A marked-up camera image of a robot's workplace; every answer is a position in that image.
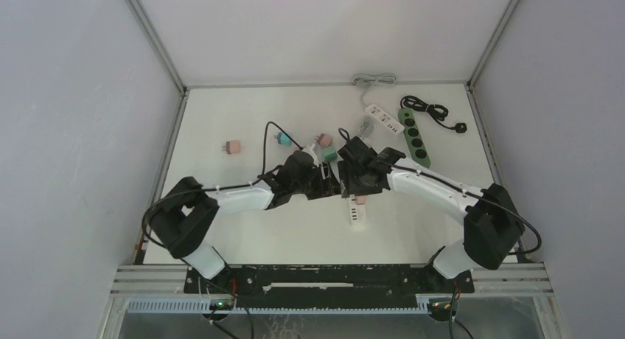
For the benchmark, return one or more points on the teal blue charger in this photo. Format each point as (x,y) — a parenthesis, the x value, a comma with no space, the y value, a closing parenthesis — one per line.
(283,139)

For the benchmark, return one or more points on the green power strip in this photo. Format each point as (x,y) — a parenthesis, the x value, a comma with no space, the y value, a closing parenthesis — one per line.
(413,138)

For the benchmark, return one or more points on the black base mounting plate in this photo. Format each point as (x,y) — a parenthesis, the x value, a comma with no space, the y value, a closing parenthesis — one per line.
(327,287)

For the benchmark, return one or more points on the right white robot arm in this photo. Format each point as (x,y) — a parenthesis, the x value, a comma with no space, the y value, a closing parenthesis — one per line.
(490,222)

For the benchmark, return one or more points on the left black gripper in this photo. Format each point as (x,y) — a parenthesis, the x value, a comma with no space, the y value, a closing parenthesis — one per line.
(327,187)

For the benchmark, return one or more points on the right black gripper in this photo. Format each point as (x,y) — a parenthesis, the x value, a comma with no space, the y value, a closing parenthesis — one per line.
(345,173)

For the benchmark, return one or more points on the green charger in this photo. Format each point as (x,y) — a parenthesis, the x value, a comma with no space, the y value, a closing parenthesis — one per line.
(329,154)

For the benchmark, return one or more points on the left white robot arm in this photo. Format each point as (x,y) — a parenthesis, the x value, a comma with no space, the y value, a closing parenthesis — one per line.
(181,220)

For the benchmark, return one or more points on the white power strip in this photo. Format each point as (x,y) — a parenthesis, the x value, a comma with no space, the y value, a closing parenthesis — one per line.
(357,215)
(385,119)

